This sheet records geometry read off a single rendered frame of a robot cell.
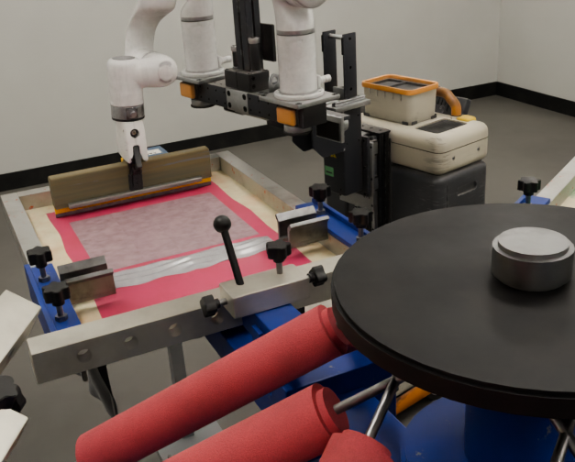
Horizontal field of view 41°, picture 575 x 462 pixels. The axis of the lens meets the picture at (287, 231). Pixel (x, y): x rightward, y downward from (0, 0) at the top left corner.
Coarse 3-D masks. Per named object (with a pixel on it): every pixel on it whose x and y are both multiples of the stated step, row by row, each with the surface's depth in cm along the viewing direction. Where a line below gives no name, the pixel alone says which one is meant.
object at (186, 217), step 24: (192, 192) 187; (216, 192) 186; (168, 216) 174; (192, 216) 173; (240, 216) 171; (192, 240) 161; (216, 240) 160; (240, 240) 159; (216, 264) 150; (240, 264) 149; (264, 264) 148; (288, 264) 148
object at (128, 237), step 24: (48, 216) 178; (72, 216) 177; (96, 216) 176; (120, 216) 175; (144, 216) 175; (72, 240) 165; (96, 240) 164; (120, 240) 163; (144, 240) 162; (168, 240) 161; (120, 264) 152; (144, 264) 151; (120, 288) 143; (144, 288) 142; (168, 288) 141; (192, 288) 141; (120, 312) 134
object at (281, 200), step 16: (224, 160) 198; (240, 160) 196; (240, 176) 189; (256, 176) 184; (16, 192) 184; (32, 192) 183; (48, 192) 184; (256, 192) 182; (272, 192) 173; (288, 192) 173; (16, 208) 174; (32, 208) 183; (288, 208) 166; (16, 224) 165; (16, 240) 165; (32, 240) 156; (336, 240) 148
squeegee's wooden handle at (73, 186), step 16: (144, 160) 181; (160, 160) 182; (176, 160) 184; (192, 160) 186; (208, 160) 188; (64, 176) 174; (80, 176) 175; (96, 176) 176; (112, 176) 178; (144, 176) 182; (160, 176) 183; (176, 176) 185; (192, 176) 187; (208, 176) 189; (64, 192) 174; (80, 192) 176; (96, 192) 178; (112, 192) 180
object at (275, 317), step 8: (288, 304) 115; (264, 312) 113; (272, 312) 113; (280, 312) 113; (288, 312) 113; (296, 312) 113; (248, 320) 117; (256, 320) 113; (264, 320) 111; (272, 320) 111; (280, 320) 111; (288, 320) 111; (248, 328) 118; (264, 328) 111; (272, 328) 109
